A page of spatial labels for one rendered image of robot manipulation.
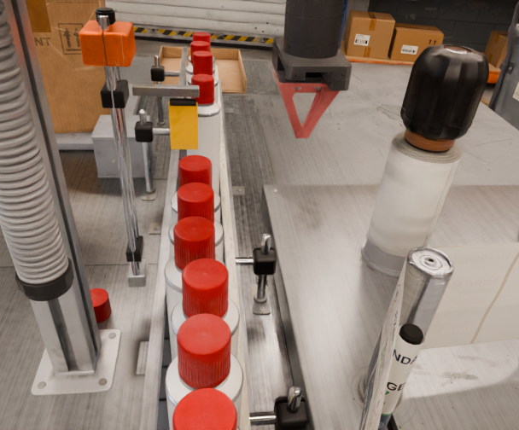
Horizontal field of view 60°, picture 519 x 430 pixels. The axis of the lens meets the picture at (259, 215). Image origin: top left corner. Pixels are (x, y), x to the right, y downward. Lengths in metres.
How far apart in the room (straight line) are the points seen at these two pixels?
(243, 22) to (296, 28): 4.36
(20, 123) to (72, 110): 0.79
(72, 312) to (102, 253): 0.24
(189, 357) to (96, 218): 0.56
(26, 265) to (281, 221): 0.47
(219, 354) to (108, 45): 0.29
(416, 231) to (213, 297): 0.36
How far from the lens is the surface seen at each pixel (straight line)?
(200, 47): 0.81
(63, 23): 0.99
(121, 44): 0.44
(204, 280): 0.31
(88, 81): 1.02
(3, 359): 0.64
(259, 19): 4.80
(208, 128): 0.67
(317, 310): 0.58
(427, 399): 0.54
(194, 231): 0.35
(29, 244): 0.30
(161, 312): 0.46
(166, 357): 0.53
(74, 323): 0.52
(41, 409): 0.58
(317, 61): 0.46
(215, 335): 0.28
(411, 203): 0.59
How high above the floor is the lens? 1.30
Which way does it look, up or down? 36 degrees down
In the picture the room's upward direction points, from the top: 5 degrees clockwise
